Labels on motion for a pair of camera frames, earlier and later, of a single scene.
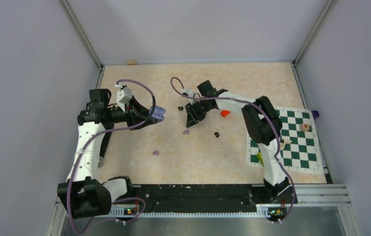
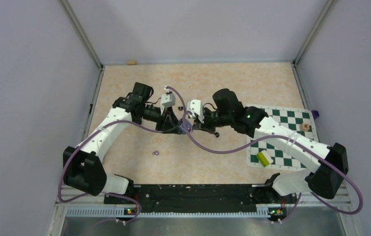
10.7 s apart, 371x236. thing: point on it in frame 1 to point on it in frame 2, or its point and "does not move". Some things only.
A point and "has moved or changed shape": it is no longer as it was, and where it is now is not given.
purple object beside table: x=315 y=114 does not move
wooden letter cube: x=304 y=127 does not move
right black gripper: x=193 y=117 to x=204 y=126
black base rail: x=206 y=198 does not move
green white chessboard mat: x=299 y=148 does not move
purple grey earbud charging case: x=158 y=113 has moved or changed shape
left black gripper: x=135 y=107 to x=168 y=122
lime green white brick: x=259 y=156 does not move
